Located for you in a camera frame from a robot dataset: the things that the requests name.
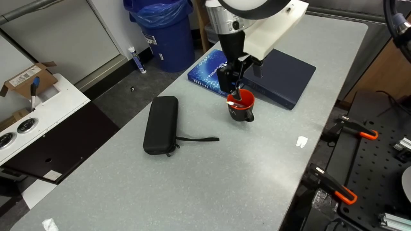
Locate dark brown floor platform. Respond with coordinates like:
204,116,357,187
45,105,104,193
3,101,121,186

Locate dark navy hardcover book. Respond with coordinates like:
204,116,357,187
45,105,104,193
242,47,318,111

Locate white tube with blue label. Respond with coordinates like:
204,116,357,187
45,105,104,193
127,45,148,75

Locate red mug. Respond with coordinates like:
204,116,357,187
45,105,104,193
225,87,257,124

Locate blue trash bin with liner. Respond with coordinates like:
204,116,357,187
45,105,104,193
122,0,197,73

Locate open cardboard box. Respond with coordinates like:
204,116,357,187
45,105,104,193
0,61,59,98

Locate black orange bar clamp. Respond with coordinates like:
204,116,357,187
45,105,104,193
305,163,360,206
328,115,380,142

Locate blue handled tool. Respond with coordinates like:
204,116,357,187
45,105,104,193
29,75,43,109

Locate white paper sheet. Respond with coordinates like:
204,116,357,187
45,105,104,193
21,178,58,210

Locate black zip case with strap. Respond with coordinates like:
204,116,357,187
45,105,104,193
143,95,221,156

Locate white tape piece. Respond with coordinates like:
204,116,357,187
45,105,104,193
296,134,310,150
41,216,61,231

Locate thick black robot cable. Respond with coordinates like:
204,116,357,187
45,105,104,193
382,0,411,53

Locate black perforated breadboard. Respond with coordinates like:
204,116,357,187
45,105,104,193
332,89,411,231

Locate white round disc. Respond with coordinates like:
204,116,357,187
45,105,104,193
401,165,411,205

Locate aluminium extrusion piece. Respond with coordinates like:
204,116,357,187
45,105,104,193
378,211,411,231
392,136,411,154

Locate white cart top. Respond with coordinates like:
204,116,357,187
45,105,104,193
0,71,91,166

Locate pen with dark barrel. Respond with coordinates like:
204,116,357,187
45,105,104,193
230,86,247,107

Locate white wrist camera block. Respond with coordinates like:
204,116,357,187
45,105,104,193
244,0,310,60

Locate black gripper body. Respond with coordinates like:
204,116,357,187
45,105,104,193
217,29,251,73

